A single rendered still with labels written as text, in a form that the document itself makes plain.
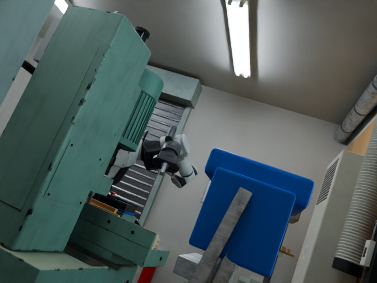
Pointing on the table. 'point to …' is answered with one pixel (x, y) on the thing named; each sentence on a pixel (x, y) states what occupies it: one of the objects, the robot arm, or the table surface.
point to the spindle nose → (112, 160)
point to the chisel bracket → (104, 188)
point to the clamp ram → (110, 202)
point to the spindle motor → (141, 110)
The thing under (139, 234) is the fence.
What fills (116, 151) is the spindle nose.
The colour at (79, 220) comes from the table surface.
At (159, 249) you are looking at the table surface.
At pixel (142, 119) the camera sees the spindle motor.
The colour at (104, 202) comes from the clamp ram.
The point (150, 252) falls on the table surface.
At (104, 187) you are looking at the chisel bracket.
